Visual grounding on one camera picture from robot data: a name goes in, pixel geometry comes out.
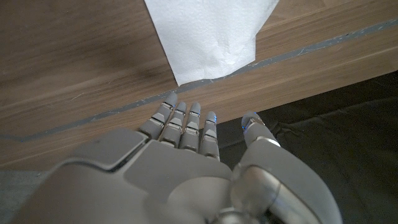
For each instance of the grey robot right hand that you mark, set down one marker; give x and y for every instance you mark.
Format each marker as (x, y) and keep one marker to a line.
(155, 186)

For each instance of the white paper tissue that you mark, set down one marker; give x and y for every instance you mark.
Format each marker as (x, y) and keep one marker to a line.
(211, 37)

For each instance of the black curtain backdrop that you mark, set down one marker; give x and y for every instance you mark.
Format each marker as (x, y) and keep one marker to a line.
(342, 140)

